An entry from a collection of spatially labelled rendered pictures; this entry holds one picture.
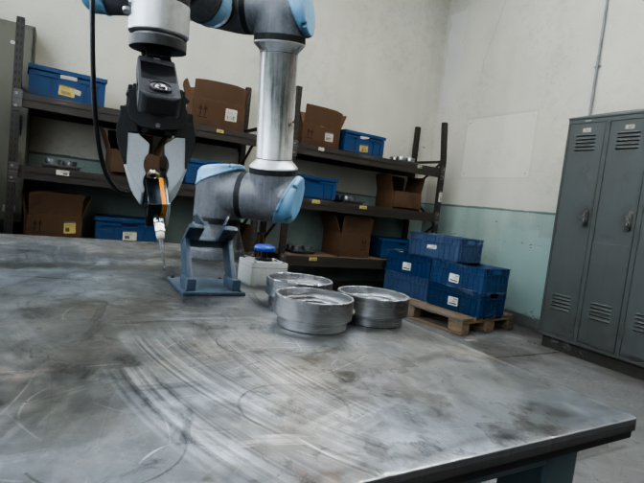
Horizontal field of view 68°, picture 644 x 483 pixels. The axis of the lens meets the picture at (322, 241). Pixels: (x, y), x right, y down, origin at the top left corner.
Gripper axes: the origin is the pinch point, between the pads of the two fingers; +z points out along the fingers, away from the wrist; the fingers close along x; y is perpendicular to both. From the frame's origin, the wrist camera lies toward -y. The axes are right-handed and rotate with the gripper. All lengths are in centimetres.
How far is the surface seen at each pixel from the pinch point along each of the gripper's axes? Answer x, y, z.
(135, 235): -17, 346, 58
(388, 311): -29.5, -13.1, 13.2
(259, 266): -19.3, 14.2, 12.8
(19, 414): 11.0, -31.6, 12.7
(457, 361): -31.0, -25.9, 15.3
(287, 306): -14.8, -12.9, 11.9
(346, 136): -211, 366, -41
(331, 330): -20.0, -15.1, 14.5
